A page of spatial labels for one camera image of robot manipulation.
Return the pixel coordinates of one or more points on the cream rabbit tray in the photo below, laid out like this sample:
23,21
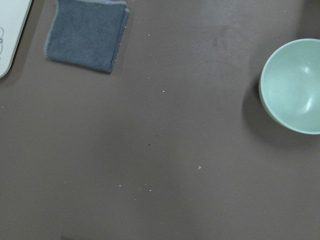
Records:
13,15

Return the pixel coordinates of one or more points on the grey folded cloth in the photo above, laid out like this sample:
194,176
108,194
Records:
87,33

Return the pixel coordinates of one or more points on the mint green bowl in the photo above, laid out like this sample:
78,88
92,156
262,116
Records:
289,86

